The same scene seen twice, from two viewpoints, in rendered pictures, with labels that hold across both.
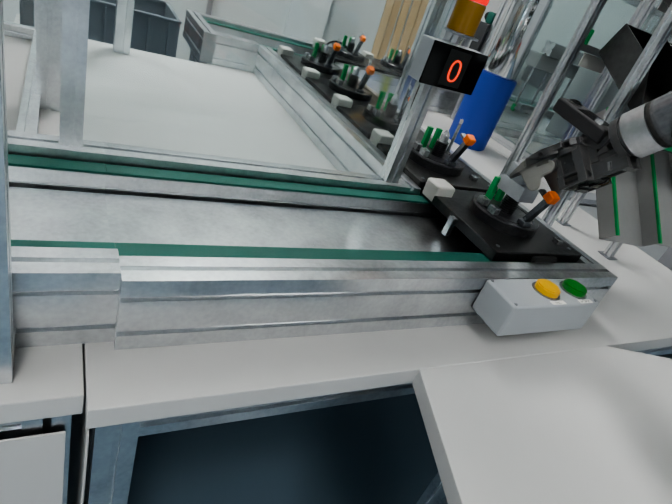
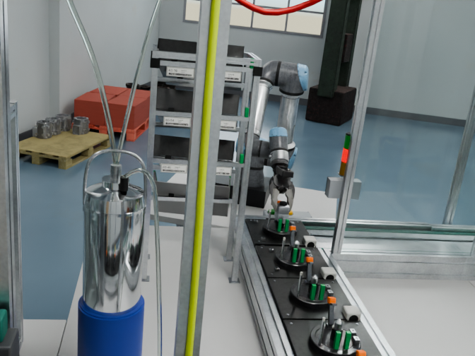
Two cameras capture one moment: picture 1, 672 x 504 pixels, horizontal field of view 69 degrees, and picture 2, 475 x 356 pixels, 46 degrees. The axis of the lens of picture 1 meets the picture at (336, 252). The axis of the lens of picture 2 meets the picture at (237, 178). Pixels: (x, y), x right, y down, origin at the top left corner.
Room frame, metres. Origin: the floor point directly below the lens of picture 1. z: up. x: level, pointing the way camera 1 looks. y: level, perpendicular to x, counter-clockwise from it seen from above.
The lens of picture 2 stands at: (2.89, 0.42, 1.86)
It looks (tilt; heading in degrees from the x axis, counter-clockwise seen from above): 18 degrees down; 205
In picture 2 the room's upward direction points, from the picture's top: 6 degrees clockwise
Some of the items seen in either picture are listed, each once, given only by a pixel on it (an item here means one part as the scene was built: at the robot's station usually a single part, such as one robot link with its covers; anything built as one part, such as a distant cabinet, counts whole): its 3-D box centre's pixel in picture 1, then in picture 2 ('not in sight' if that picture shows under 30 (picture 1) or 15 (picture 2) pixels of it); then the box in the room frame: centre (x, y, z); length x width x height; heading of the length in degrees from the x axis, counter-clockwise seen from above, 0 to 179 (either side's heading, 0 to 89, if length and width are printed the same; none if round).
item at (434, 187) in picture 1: (438, 191); (309, 242); (0.97, -0.15, 0.97); 0.05 x 0.05 x 0.04; 35
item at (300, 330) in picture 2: not in sight; (337, 331); (1.56, 0.14, 1.01); 0.24 x 0.24 x 0.13; 35
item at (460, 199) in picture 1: (499, 222); (278, 233); (0.95, -0.29, 0.96); 0.24 x 0.24 x 0.02; 35
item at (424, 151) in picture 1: (440, 146); (295, 250); (1.16, -0.14, 1.01); 0.24 x 0.24 x 0.13; 35
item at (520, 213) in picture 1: (503, 214); (279, 229); (0.95, -0.29, 0.98); 0.14 x 0.14 x 0.02
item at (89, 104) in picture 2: not in sight; (116, 111); (-2.87, -4.12, 0.21); 1.23 x 0.89 x 0.43; 16
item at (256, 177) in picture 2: not in sight; (251, 173); (0.42, -0.67, 0.99); 0.15 x 0.15 x 0.10
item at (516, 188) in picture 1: (519, 177); (283, 211); (0.96, -0.28, 1.06); 0.08 x 0.04 x 0.07; 35
